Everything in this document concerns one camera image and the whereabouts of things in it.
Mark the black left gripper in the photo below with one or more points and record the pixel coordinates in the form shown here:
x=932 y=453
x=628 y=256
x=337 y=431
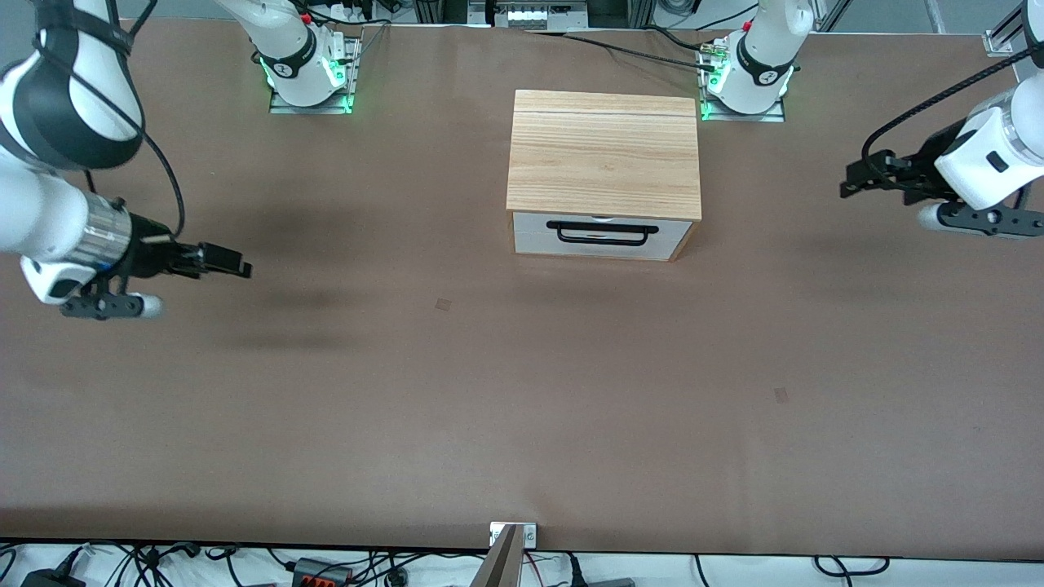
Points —
x=915 y=173

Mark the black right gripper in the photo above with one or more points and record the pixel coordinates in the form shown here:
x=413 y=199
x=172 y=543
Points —
x=152 y=253

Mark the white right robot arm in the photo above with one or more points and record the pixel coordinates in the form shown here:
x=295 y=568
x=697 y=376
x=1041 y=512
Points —
x=49 y=220

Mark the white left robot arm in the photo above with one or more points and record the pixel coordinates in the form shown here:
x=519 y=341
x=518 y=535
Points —
x=991 y=139

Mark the light wooden drawer cabinet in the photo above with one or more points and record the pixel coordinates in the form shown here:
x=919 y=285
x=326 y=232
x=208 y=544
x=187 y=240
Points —
x=603 y=155

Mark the white plain drawer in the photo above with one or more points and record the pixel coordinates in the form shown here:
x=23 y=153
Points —
x=603 y=252

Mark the black orange power adapter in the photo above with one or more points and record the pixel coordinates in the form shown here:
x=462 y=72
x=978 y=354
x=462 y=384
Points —
x=322 y=573

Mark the black power brick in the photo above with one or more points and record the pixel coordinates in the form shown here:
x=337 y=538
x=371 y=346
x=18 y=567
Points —
x=49 y=580

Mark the grey control box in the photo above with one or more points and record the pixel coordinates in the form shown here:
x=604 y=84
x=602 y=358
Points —
x=530 y=15

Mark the aluminium frame corner post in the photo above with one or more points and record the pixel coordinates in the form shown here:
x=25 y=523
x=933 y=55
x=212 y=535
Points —
x=1003 y=37

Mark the small metal bracket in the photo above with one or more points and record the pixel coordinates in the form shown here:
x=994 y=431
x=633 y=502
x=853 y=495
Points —
x=530 y=534

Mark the brown camera mount pole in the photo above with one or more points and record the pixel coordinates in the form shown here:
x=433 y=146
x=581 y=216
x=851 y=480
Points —
x=502 y=567

